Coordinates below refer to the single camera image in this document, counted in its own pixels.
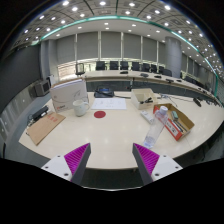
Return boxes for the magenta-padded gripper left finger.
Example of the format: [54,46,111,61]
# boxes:
[41,142,92,186]

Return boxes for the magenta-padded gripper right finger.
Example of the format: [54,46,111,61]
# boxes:
[132,142,184,186]

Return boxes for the clear plastic water bottle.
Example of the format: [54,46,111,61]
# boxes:
[142,105,169,150]

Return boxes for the brown box with red side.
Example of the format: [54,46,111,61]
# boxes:
[152,102,196,142]

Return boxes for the small white remote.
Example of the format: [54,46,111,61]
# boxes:
[139,109,155,125]

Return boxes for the brown paper envelope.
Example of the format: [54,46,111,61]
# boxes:
[25,111,67,147]

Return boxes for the flat round red coaster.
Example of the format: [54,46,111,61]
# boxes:
[93,110,107,119]

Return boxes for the black power adapter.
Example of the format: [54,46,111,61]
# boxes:
[30,105,50,123]

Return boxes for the white copy paper carton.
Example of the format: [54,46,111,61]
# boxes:
[49,78,90,113]

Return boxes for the white printed paper sheet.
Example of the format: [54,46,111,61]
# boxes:
[90,97,128,111]

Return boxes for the black desk device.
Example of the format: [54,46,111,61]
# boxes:
[93,86,115,99]

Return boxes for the grey box monitor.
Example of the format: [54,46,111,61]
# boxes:
[33,79,52,98]

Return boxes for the long curved conference desk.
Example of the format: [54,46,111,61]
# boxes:
[58,69,224,108]

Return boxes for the row of black office chairs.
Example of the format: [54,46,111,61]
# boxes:
[94,60,174,78]

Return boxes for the round ceiling lights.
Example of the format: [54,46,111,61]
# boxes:
[19,0,224,73]

